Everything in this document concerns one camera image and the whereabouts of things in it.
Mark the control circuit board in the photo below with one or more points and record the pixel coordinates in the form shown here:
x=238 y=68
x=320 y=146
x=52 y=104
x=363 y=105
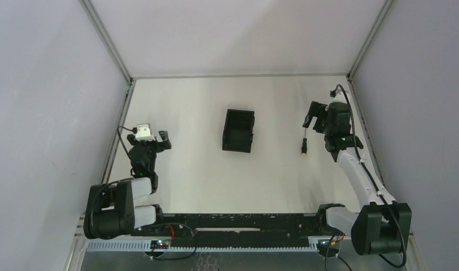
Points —
x=327 y=249
x=160 y=244

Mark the right control circuit board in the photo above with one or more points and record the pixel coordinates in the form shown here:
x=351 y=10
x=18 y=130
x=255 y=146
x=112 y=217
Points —
x=327 y=249

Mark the left control circuit board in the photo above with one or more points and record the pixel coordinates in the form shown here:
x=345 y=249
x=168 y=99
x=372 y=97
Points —
x=160 y=244

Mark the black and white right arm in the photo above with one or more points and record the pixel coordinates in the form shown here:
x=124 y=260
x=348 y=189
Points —
x=382 y=225

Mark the black plastic bin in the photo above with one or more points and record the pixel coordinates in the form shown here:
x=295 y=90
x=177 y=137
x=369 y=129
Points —
x=238 y=131

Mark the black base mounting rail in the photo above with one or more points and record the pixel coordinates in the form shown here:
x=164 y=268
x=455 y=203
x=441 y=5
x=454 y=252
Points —
x=250 y=229

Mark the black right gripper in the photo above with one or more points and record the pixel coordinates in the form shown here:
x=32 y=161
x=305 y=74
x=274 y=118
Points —
x=320 y=116

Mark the black and yellow screwdriver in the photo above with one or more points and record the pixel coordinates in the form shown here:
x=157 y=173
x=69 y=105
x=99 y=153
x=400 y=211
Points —
x=304 y=143

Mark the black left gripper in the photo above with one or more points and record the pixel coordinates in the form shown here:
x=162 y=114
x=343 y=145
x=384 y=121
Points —
x=146 y=143

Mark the slotted grey cable duct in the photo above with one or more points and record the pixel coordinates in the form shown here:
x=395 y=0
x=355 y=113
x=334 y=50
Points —
x=121 y=245

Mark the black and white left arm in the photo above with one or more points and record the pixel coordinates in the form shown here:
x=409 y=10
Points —
x=110 y=210

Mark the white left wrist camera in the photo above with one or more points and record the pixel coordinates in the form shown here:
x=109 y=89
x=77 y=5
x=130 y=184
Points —
x=144 y=133

